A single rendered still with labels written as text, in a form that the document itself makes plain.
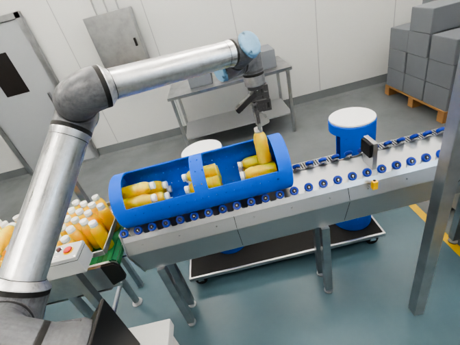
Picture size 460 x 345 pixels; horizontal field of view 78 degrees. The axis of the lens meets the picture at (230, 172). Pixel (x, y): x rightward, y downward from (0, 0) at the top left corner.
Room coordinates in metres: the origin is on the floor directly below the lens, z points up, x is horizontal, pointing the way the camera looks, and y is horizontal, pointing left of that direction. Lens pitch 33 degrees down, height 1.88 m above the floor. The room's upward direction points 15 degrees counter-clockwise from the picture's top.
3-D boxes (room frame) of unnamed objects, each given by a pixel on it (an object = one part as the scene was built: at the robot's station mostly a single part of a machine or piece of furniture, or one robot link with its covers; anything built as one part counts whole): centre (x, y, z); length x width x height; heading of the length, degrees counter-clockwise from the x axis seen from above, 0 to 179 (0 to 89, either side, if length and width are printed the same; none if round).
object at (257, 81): (1.23, -0.21, 1.52); 0.10 x 0.09 x 0.05; 178
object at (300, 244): (1.65, -0.25, 0.08); 1.50 x 0.52 x 0.15; 87
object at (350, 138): (1.58, -0.84, 0.59); 0.28 x 0.28 x 0.88
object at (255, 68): (1.22, -0.21, 1.61); 0.10 x 0.09 x 0.12; 120
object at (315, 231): (1.28, -0.45, 0.31); 0.06 x 0.06 x 0.63; 88
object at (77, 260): (0.97, 0.82, 1.05); 0.20 x 0.10 x 0.10; 88
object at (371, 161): (1.20, -0.73, 1.00); 0.10 x 0.04 x 0.15; 178
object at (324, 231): (1.14, -0.44, 0.31); 0.06 x 0.06 x 0.63; 88
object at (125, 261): (1.62, 0.97, 0.55); 0.04 x 0.04 x 1.10; 88
